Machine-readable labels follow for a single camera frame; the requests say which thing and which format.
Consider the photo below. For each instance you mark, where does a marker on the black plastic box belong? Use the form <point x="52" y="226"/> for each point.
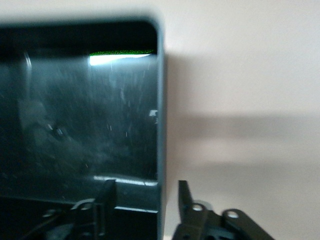
<point x="75" y="112"/>

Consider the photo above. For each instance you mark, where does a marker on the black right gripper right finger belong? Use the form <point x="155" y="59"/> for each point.
<point x="195" y="220"/>

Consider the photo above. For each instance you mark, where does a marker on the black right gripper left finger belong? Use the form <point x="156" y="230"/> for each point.
<point x="107" y="212"/>

